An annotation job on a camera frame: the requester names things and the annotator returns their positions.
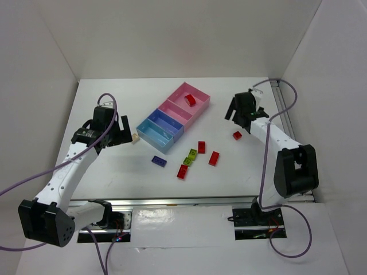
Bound aluminium front rail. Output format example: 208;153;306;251
68;195;259;209

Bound large pink container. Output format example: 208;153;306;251
167;82;210;131

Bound upper green lego brick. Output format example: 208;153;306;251
188;148;198;161

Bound tan lego brick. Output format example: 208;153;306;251
131;133;139;144

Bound lower green lego brick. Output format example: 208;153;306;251
183;157;193;167

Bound red round flower lego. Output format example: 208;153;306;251
184;94;196;107

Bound small pink container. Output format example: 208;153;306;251
158;100;192;124

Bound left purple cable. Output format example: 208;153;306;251
0;92;121;275

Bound green lego brick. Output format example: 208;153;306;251
188;148;198;161
183;157;193;167

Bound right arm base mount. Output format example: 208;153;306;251
227;208;287;241

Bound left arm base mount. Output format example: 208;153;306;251
87;210;132;243

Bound light blue container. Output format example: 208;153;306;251
136;119;174;154

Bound aluminium right rail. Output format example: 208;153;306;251
269;77;316;203

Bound purple blue container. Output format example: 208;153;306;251
148;109;184;142

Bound aluminium rail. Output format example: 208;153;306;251
68;195;259;209
269;77;316;203

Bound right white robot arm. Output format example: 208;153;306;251
225;89;319;213

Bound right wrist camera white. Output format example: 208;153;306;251
249;88;263;110

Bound purple lego plate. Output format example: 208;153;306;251
151;156;167;167

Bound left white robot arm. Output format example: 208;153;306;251
18;106;132;248

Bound small red lego brick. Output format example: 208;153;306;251
232;131;242;140

